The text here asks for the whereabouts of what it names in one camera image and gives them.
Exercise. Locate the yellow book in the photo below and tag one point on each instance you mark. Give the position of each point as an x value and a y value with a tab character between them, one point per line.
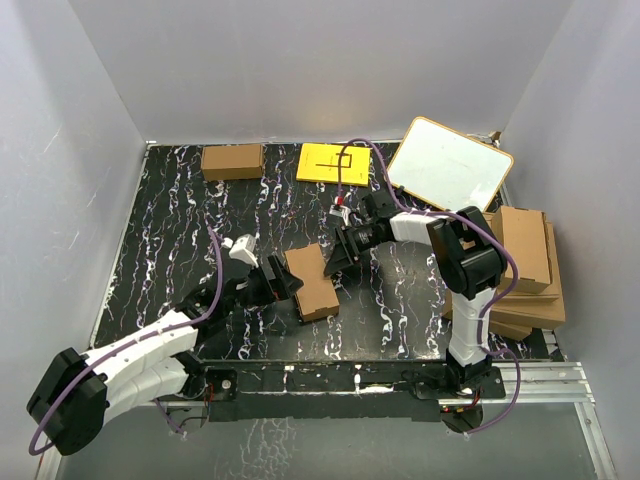
319	163

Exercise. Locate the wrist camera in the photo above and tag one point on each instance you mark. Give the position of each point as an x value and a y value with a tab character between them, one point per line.
242	249
338	209

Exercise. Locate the stack of flat cardboard boxes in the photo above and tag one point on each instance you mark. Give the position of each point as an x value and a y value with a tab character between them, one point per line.
537	299

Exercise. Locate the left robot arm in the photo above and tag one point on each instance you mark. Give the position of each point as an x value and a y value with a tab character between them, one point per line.
81	392

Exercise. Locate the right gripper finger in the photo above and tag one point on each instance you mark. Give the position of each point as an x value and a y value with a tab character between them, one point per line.
341	258
345	235

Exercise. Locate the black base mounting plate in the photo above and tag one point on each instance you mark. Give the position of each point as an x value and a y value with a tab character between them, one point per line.
422	390

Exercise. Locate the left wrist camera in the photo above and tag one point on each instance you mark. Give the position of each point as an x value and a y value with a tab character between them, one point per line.
242	249

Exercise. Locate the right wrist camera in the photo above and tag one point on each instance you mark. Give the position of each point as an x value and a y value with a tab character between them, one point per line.
338	209

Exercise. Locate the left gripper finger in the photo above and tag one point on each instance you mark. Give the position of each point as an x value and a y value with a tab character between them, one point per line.
289	288
283	279

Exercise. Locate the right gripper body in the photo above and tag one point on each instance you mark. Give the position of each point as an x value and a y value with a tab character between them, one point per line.
366	236

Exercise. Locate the aluminium frame rail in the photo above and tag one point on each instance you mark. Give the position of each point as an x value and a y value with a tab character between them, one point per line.
546	427

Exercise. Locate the folded brown cardboard box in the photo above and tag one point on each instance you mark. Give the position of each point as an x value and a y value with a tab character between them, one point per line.
232	162

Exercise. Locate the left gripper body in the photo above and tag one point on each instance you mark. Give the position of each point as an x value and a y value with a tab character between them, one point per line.
257	290

